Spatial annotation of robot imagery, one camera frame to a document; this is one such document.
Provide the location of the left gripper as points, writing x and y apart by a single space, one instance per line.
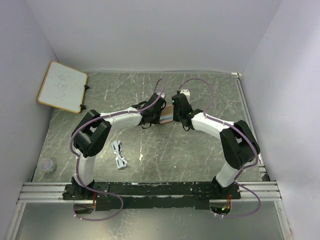
157 120

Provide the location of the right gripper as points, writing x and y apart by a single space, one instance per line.
175 117

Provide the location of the light blue cleaning cloth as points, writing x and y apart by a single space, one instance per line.
166 117

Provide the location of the pink glasses case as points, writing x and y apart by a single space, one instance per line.
167 114

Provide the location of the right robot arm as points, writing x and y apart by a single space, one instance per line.
239 146

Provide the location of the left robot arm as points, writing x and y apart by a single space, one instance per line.
90 135

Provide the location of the white sunglasses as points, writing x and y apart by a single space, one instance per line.
121 162

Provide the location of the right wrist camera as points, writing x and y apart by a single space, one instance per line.
186 92

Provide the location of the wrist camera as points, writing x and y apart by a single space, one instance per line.
186 92
163 95

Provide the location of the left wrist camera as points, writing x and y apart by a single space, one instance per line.
163 95

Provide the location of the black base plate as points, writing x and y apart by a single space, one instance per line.
149 195

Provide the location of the small whiteboard with orange frame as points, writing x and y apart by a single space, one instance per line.
63 88

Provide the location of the aluminium rail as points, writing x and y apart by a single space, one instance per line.
51 192

